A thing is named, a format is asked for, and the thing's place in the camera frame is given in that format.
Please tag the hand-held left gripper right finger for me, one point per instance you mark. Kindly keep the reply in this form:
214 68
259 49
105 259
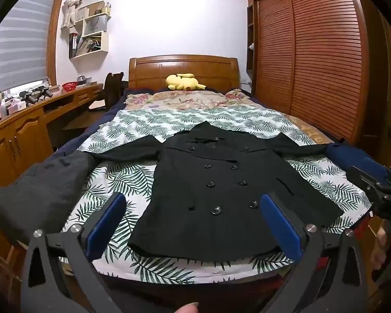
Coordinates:
280 225

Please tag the navy blue folded garment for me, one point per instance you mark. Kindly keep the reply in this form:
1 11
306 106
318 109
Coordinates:
340 156

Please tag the red basket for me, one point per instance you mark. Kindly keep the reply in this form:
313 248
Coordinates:
69 86

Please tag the wooden louvered wardrobe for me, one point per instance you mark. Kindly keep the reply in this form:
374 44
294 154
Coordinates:
312 55

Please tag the white wall shelf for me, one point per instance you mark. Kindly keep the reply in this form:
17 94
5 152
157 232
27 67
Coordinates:
97 22

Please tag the red blanket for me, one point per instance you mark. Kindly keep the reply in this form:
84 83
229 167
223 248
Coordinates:
365 226

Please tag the floral pillow cover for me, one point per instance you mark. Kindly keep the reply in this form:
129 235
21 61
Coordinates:
182 101

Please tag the black button coat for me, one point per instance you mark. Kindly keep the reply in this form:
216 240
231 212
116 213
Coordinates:
198 202

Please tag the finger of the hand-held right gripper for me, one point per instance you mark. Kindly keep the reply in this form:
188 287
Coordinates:
376 169

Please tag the yellow plush toy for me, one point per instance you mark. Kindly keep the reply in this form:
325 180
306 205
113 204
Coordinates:
182 82

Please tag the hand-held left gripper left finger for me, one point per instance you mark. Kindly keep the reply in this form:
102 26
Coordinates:
106 225

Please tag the dark wooden chair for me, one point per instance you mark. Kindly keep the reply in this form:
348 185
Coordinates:
112 88

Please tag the cardboard box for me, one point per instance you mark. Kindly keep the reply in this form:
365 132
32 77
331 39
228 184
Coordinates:
3 274

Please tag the white paper bag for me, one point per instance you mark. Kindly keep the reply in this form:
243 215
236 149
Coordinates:
96 26

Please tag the wooden bed headboard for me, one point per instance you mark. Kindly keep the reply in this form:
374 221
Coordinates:
182 65

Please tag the person's left hand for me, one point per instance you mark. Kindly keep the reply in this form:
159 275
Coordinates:
187 309

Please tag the row of books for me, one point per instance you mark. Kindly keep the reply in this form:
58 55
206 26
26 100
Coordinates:
83 45

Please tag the grey window blind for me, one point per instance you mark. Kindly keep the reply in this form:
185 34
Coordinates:
19 39

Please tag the person's right hand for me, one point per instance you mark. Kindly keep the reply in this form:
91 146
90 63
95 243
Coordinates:
379 244

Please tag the leaf print bed sheet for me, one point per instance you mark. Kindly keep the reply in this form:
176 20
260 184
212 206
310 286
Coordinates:
133 176

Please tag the black spare gripper device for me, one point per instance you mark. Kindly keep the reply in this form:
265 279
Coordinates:
29 97
45 93

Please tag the pink tissue box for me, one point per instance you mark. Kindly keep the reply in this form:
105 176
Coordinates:
18 106

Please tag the beige tied curtain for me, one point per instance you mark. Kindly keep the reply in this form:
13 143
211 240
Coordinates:
72 6

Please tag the grey folded garment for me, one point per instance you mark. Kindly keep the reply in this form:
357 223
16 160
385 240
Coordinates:
35 195

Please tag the wooden desk with cabinets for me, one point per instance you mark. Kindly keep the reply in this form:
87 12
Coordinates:
26 130

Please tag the orange patterned bed mat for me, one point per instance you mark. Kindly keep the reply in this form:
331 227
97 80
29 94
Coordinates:
309 130

